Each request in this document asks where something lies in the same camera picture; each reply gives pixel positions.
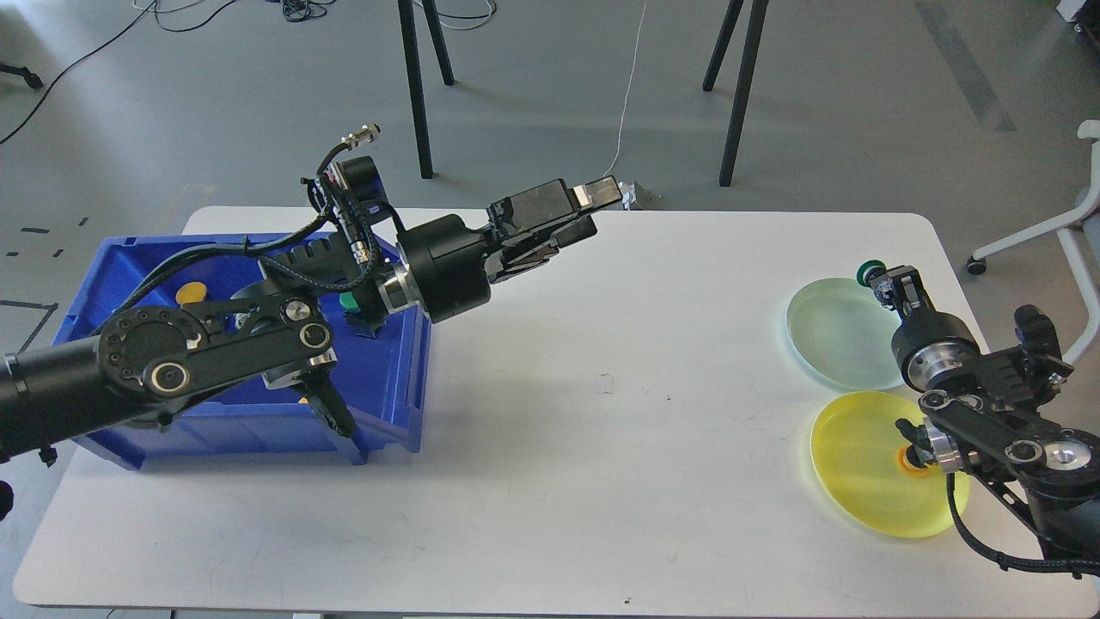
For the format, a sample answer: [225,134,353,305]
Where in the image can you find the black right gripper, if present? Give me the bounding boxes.
[870,264,980,393]

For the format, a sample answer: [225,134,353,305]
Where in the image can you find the white power adapter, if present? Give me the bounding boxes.
[618,181,663,211]

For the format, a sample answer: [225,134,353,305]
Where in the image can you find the yellow plate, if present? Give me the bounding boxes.
[810,391,954,538]

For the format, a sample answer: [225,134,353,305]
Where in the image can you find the black tripod right legs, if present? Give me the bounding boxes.
[702,1,770,187]

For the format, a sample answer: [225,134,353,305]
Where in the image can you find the black tripod legs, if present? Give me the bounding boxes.
[702,1,770,187]
[397,1,455,180]

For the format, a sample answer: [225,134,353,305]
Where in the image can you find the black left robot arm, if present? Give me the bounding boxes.
[3,125,622,465]

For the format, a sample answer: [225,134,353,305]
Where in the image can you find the yellow push button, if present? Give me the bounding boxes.
[175,281,224,334]
[897,445,930,478]

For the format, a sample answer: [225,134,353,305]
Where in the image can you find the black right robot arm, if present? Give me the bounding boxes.
[856,259,1099,579]

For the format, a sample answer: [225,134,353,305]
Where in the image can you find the white chair base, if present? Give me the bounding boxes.
[968,120,1100,366]

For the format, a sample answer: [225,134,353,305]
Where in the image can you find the black tripod left legs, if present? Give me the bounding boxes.
[397,1,455,180]

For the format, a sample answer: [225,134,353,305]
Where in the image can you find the yellow push button back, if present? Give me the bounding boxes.
[175,281,224,334]

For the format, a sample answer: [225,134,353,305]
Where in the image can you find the white cable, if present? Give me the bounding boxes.
[604,0,651,181]

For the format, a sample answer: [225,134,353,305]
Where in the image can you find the blue plastic bin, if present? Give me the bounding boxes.
[54,234,430,469]

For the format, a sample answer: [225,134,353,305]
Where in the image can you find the green push button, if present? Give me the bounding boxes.
[339,292,385,340]
[856,259,888,287]

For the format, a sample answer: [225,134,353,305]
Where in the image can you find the black floor cable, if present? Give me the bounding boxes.
[0,0,336,147]

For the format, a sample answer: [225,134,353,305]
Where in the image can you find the light green plate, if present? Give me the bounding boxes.
[785,278,902,391]

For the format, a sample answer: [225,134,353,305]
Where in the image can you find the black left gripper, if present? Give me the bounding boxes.
[398,175,622,322]

